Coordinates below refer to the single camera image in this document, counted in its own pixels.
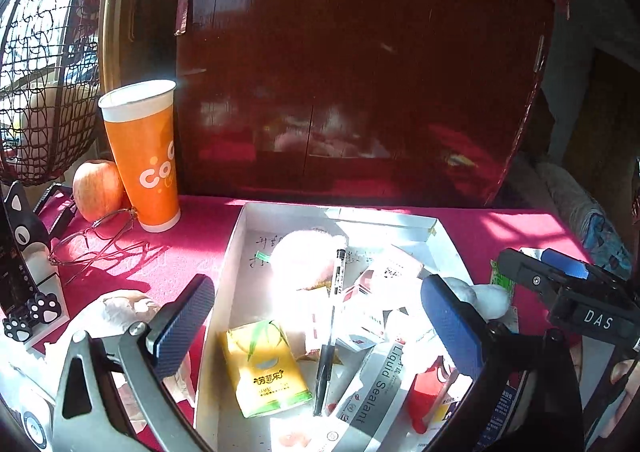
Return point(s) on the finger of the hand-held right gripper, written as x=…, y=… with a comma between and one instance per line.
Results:
x=525, y=272
x=565, y=263

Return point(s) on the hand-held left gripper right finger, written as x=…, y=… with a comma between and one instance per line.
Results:
x=450, y=327

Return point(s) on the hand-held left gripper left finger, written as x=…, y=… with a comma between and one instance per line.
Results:
x=185, y=317

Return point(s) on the green packet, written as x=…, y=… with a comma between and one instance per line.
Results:
x=500, y=279

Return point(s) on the white plush toy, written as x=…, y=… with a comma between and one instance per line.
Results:
x=495, y=299

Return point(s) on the white cardboard tray box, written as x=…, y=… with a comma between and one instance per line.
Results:
x=240, y=292

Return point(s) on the long white sealant box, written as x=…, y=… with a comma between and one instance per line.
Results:
x=380, y=392

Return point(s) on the small red and white box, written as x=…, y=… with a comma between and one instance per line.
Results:
x=362, y=287

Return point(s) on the pink plush toy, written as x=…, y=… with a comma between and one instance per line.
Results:
x=300, y=259

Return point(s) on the black pen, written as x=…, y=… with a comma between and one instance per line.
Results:
x=325, y=362

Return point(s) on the person's right hand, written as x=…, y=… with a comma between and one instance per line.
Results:
x=624, y=372

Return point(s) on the patterned blanket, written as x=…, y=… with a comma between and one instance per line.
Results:
x=590, y=222

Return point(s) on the crumpled white paper bag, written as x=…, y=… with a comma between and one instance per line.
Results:
x=120, y=307

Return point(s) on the red smiling plush toy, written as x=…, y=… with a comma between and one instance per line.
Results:
x=425, y=392

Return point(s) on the red tablecloth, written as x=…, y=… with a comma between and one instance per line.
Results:
x=200, y=232

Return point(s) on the yellow tissue packet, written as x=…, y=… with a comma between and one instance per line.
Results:
x=265, y=372

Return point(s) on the eyeglasses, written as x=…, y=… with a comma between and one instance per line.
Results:
x=122, y=213

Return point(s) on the apple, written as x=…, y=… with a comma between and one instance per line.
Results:
x=97, y=189

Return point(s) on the orange paper cup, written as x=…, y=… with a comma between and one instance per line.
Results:
x=145, y=157

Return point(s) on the black and white cat stand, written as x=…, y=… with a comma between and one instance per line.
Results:
x=20, y=242

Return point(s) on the white electronic device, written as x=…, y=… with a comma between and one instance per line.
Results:
x=30, y=427

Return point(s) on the dark red wooden cabinet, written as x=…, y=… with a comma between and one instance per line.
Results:
x=360, y=72

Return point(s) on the black rectangular frame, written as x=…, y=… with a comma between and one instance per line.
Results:
x=55, y=207

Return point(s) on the curved wooden frame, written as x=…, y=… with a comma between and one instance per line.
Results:
x=112, y=32

